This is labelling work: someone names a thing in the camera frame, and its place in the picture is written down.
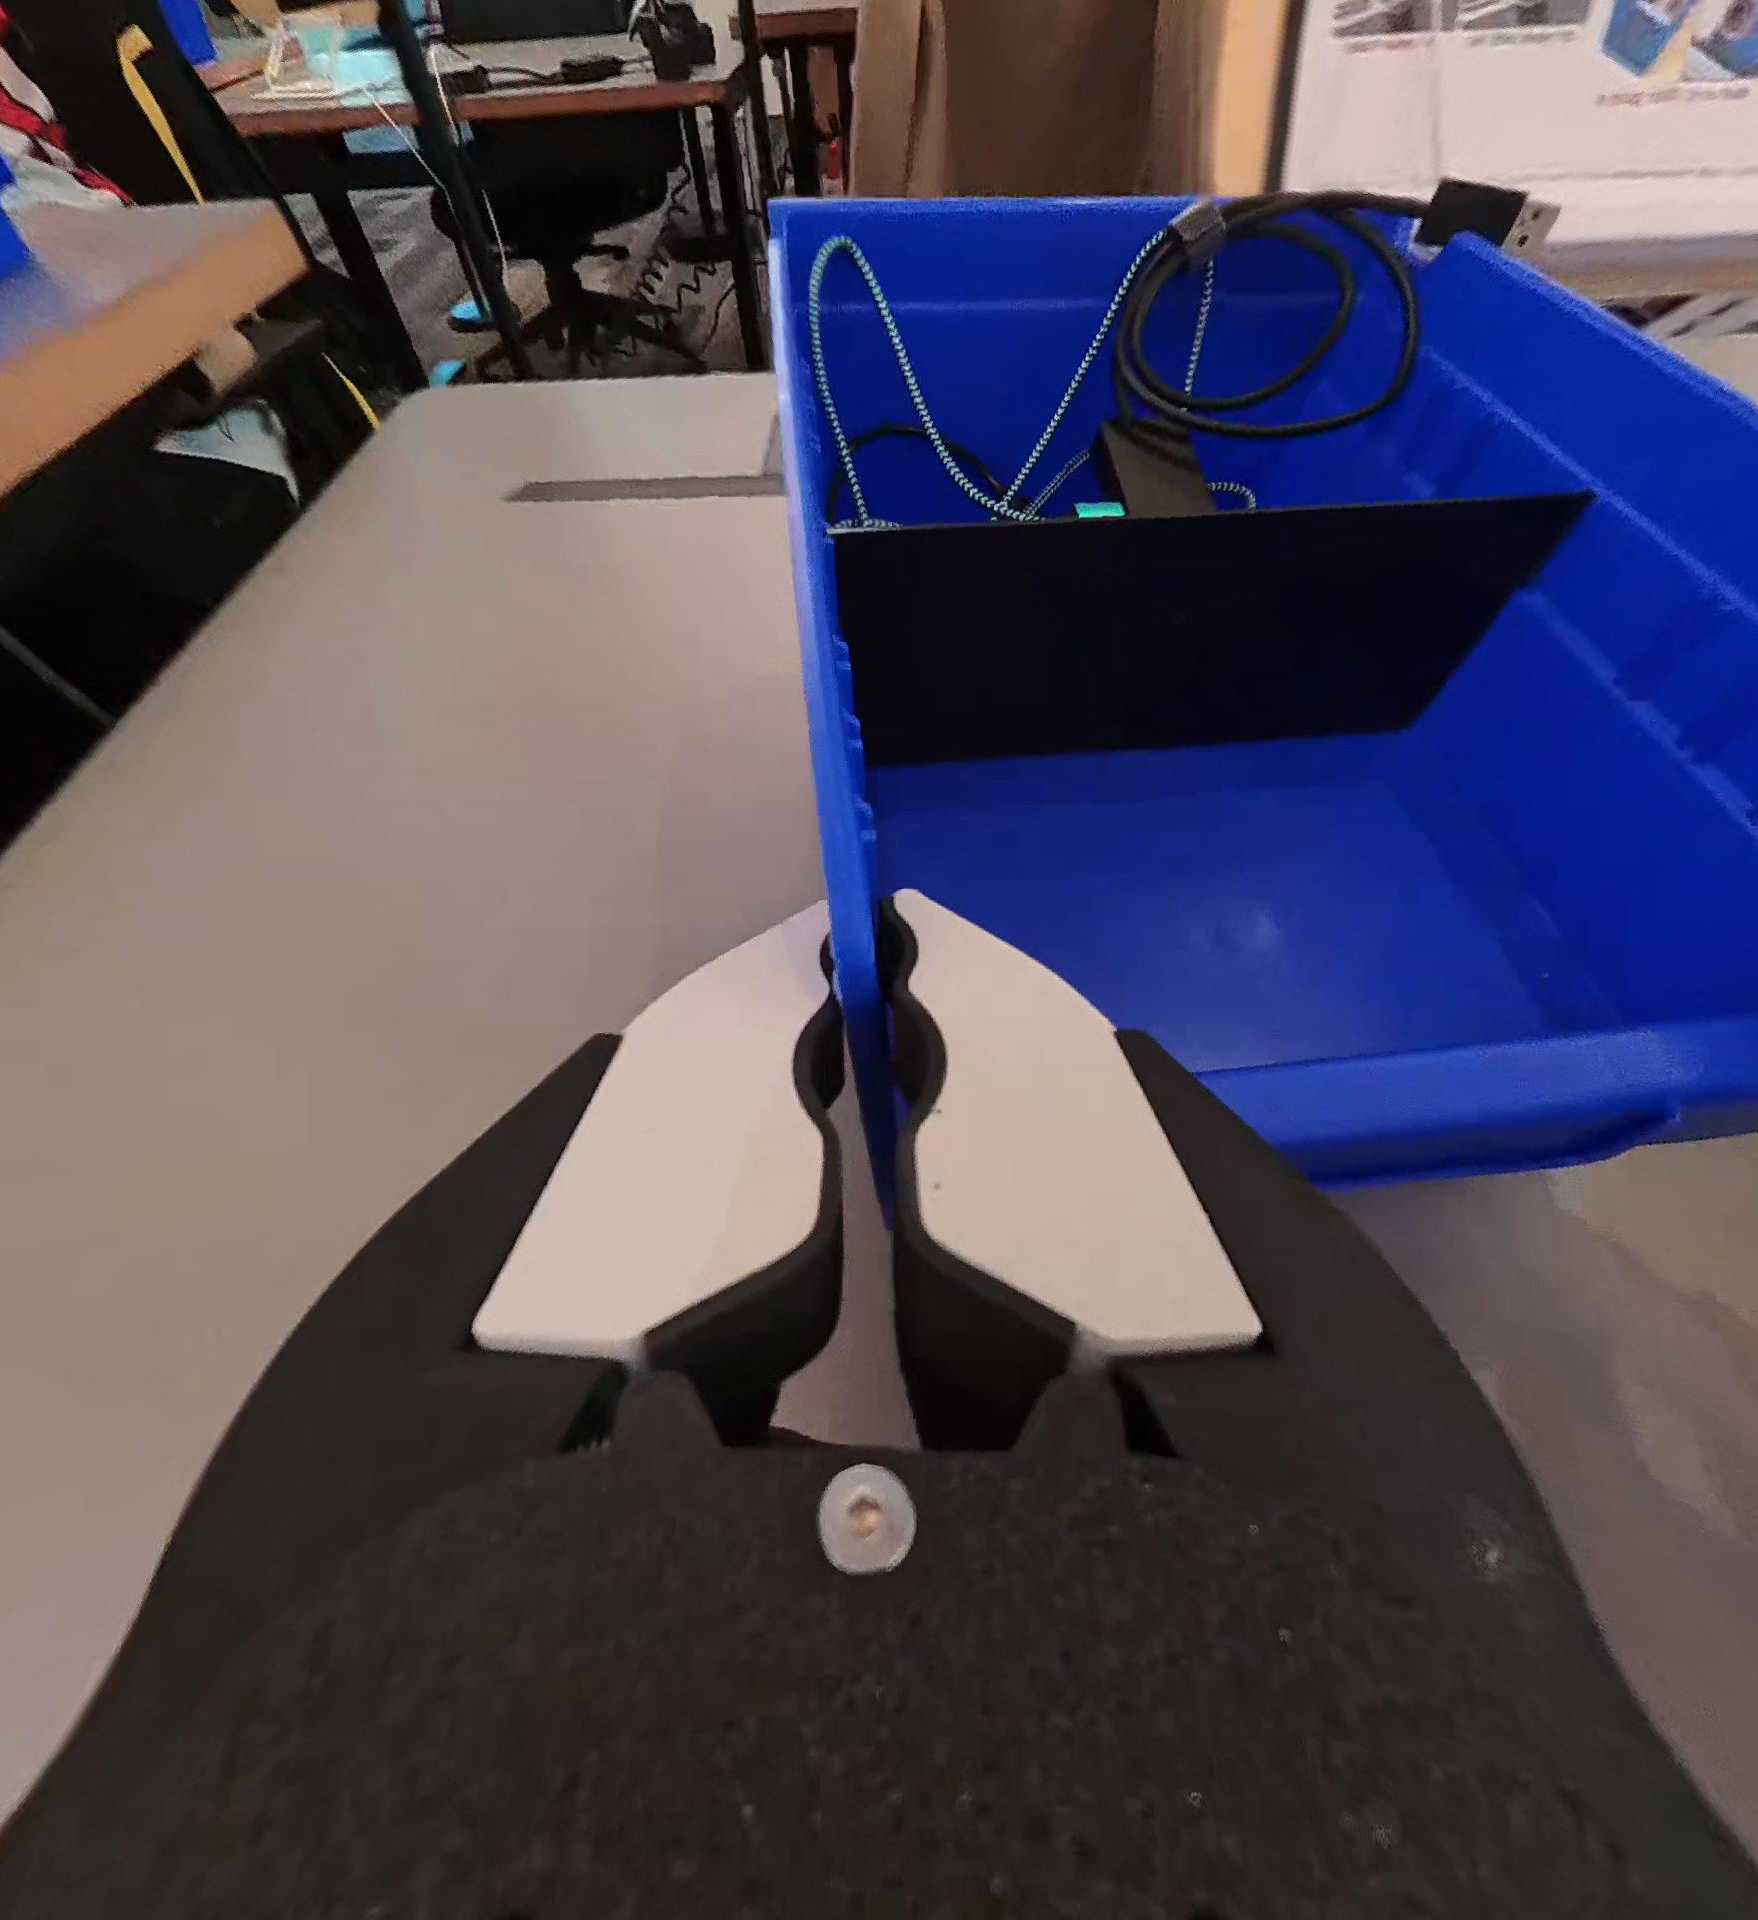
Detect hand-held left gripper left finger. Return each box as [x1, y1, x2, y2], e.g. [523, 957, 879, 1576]
[472, 900, 851, 1362]

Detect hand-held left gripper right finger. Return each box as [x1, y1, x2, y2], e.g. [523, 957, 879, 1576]
[885, 887, 1268, 1362]

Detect teal braided usb cable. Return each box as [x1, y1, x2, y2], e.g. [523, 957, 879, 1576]
[806, 231, 1257, 529]

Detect black usb hub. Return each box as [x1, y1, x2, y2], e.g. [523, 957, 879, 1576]
[1097, 179, 1563, 517]

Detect black bin divider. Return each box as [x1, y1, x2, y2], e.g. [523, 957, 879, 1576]
[827, 491, 1599, 770]

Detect black office chair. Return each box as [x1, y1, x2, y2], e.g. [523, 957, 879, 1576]
[429, 134, 707, 377]

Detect wooden board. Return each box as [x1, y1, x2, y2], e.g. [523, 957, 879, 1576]
[0, 201, 315, 548]

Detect beige curtain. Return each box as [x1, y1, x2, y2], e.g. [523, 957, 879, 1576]
[853, 0, 1288, 200]

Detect brown office desk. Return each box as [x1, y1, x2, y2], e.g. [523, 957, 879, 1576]
[204, 30, 760, 377]

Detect black yellow-trimmed jacket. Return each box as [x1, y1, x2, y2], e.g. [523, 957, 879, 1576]
[8, 0, 384, 437]

